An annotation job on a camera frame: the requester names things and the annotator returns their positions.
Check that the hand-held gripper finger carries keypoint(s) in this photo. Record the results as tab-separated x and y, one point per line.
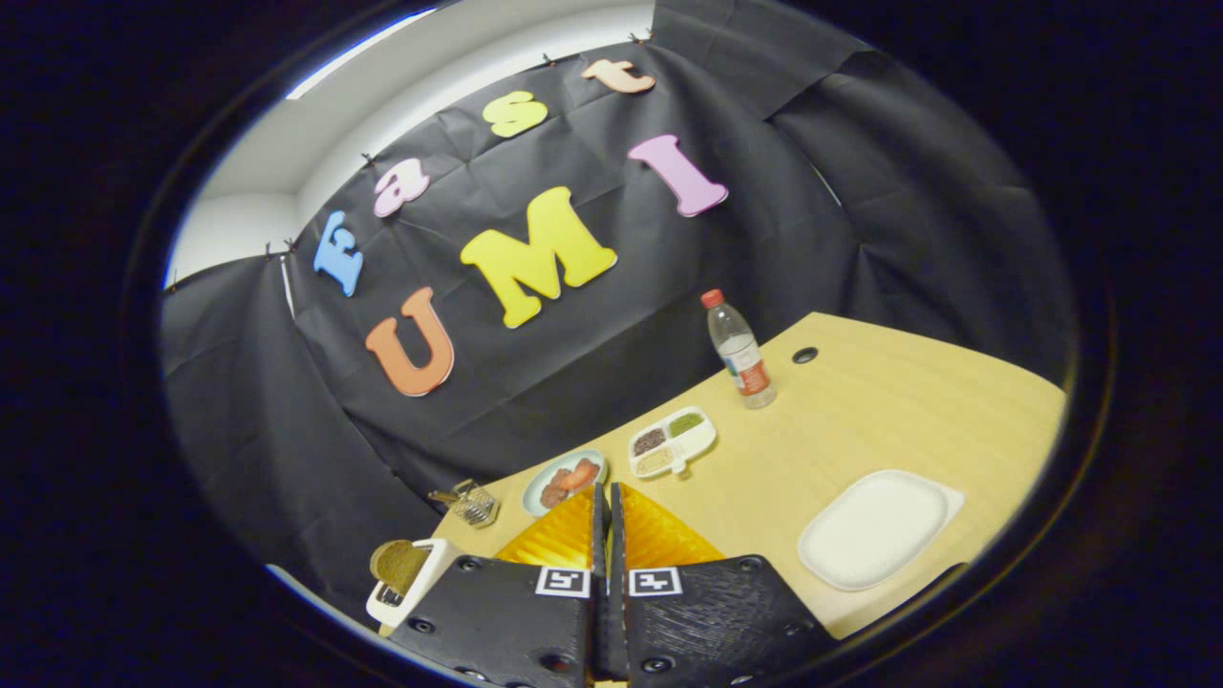
599	573
617	573

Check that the brown bread slice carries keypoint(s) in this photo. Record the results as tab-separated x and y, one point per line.
399	564

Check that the red meat slice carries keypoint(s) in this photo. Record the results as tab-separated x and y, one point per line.
583	474

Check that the pale green round plate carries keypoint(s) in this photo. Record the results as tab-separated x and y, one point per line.
547	478

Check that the white divided condiment dish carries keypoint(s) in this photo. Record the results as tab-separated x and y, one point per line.
699	442

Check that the white toaster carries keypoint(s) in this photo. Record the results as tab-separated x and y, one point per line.
430	578

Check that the clear red-capped water bottle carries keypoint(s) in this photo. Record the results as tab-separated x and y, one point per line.
750	373

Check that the white rectangular plate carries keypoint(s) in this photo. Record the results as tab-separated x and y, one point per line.
874	530

